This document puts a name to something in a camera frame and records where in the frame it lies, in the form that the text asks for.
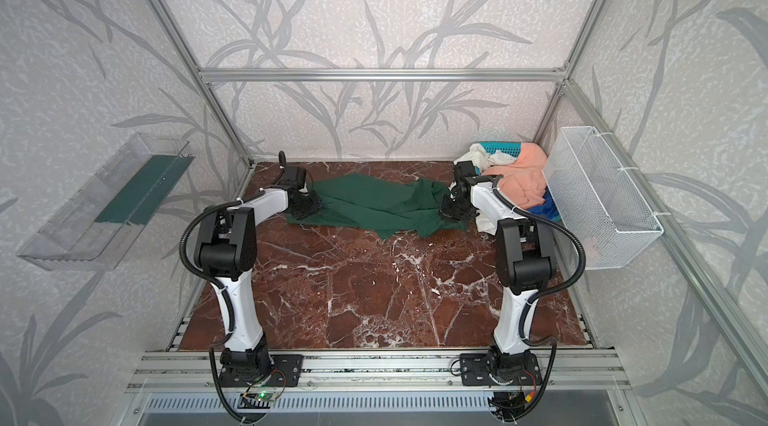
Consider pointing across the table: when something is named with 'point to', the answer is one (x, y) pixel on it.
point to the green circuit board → (266, 396)
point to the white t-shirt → (477, 154)
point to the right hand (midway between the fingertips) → (443, 207)
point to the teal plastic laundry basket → (511, 148)
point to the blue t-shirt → (549, 208)
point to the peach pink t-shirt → (524, 180)
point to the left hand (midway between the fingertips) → (323, 195)
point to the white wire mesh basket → (596, 198)
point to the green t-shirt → (399, 208)
